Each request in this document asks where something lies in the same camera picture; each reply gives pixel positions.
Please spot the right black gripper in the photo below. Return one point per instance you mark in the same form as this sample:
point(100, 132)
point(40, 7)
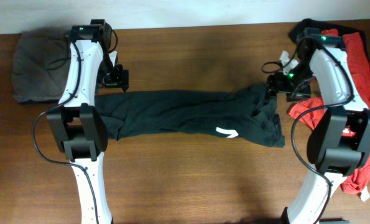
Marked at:
point(276, 84)

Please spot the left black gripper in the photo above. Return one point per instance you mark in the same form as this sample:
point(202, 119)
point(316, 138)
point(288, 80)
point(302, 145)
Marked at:
point(121, 78)

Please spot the dark green t-shirt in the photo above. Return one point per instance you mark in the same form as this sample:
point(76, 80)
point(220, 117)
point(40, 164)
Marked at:
point(246, 114)

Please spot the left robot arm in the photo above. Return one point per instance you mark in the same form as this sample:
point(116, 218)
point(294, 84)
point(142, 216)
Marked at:
point(76, 126)

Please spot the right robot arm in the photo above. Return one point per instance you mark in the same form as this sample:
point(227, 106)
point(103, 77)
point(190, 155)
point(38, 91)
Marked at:
point(340, 143)

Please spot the black garment under red shirt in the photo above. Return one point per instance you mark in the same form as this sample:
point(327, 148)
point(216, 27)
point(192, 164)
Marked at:
point(356, 45)

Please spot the folded grey-brown garment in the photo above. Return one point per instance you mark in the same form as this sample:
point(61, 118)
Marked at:
point(39, 72)

